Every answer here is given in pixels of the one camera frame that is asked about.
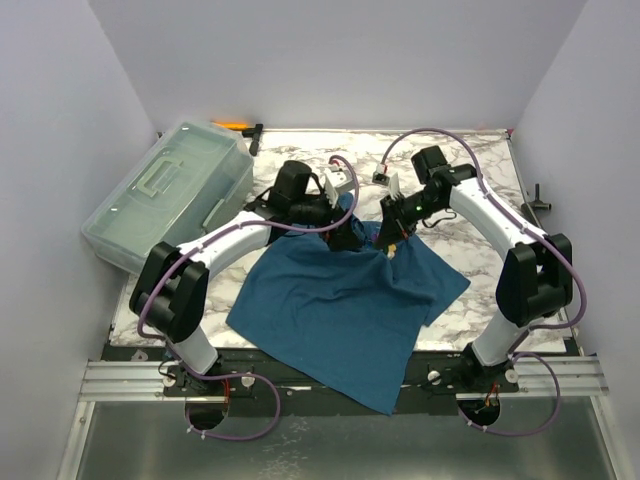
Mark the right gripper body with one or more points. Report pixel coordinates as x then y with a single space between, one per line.
391 223

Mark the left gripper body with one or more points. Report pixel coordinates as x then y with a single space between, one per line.
323 212

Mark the colourful plush flower brooch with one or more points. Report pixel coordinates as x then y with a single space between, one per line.
388 249

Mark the blue t-shirt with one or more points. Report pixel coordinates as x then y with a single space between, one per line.
348 319

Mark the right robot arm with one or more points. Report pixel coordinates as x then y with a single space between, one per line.
534 282

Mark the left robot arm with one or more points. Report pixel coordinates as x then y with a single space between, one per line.
170 294

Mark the clear plastic storage box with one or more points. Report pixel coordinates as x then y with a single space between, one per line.
194 179

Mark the orange tool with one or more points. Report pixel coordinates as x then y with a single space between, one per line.
231 125

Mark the black clamp bar right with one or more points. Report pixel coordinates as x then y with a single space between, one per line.
531 208

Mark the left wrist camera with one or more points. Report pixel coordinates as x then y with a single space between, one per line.
337 181

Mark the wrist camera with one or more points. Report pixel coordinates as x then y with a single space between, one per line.
390 182
337 181

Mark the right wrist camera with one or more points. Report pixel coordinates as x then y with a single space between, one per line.
390 182

